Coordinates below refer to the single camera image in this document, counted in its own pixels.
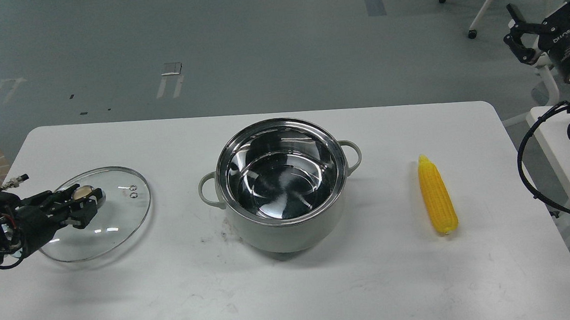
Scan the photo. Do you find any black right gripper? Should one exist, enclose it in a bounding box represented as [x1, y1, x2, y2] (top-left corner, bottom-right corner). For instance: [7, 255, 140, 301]
[503, 2, 570, 84]

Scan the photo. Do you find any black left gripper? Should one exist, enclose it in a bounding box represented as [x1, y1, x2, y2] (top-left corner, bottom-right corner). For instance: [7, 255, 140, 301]
[0, 184, 105, 258]

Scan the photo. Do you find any glass pot lid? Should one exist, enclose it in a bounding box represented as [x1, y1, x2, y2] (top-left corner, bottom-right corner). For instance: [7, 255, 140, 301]
[39, 166, 152, 263]

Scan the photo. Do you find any yellow corn cob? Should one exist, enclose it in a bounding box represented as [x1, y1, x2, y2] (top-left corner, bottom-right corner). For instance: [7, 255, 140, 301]
[417, 154, 459, 235]

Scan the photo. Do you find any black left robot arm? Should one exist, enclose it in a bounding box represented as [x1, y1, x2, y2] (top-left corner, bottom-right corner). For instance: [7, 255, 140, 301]
[0, 174, 106, 270]

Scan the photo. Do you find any pale green steel pot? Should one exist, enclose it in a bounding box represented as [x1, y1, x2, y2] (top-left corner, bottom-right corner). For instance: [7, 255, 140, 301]
[197, 117, 363, 253]

